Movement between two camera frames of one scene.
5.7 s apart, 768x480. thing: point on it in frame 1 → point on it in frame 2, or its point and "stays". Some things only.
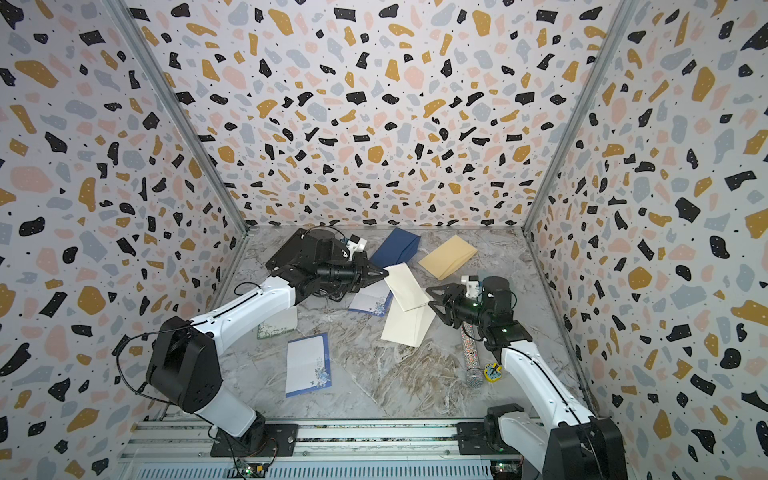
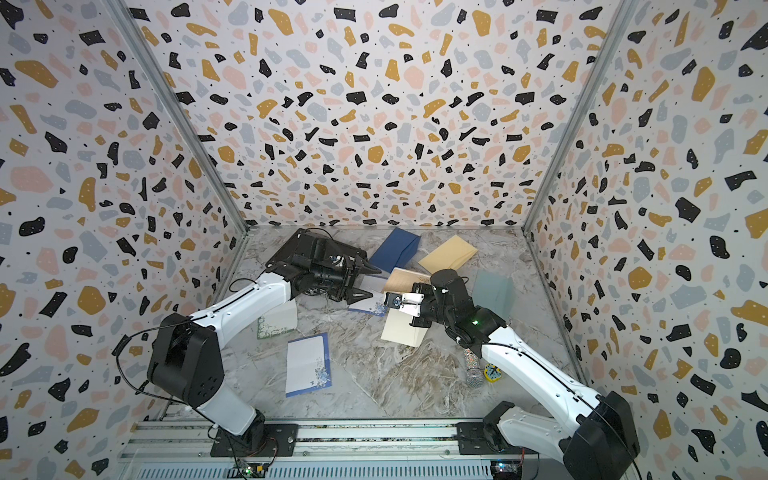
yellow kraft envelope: (448, 258) stays
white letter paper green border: (283, 322) stays
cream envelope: (408, 327) stays
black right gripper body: (465, 310) → (431, 311)
